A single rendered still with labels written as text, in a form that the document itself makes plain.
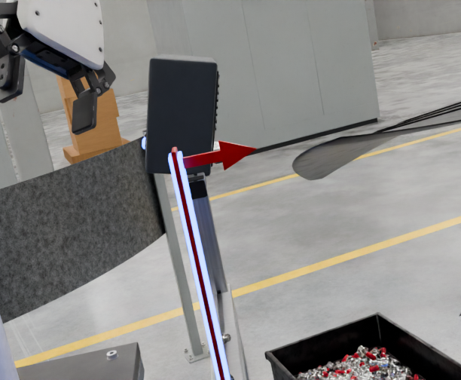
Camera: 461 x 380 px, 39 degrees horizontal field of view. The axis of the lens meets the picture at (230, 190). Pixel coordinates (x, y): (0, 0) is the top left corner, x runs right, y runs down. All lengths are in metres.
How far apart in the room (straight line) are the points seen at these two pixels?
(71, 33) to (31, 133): 3.94
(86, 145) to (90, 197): 6.24
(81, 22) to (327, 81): 6.44
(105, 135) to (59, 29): 7.84
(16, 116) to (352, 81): 3.90
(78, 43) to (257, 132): 6.13
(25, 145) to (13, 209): 2.54
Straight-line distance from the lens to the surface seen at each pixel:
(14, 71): 0.65
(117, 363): 0.75
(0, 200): 2.09
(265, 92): 6.80
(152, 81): 1.07
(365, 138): 0.43
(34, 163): 4.65
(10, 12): 0.69
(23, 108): 4.61
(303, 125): 7.01
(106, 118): 8.50
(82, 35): 0.71
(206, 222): 1.05
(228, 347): 0.91
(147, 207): 2.52
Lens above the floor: 1.27
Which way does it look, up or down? 13 degrees down
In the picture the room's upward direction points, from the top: 11 degrees counter-clockwise
